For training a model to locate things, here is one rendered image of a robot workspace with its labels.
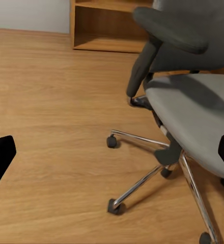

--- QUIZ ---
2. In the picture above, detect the swivel chair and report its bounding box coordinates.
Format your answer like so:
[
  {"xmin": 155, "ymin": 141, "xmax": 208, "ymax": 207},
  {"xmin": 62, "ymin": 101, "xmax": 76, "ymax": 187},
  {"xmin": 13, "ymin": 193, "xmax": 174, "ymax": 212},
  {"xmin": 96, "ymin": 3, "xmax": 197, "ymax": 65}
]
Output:
[{"xmin": 107, "ymin": 0, "xmax": 224, "ymax": 244}]

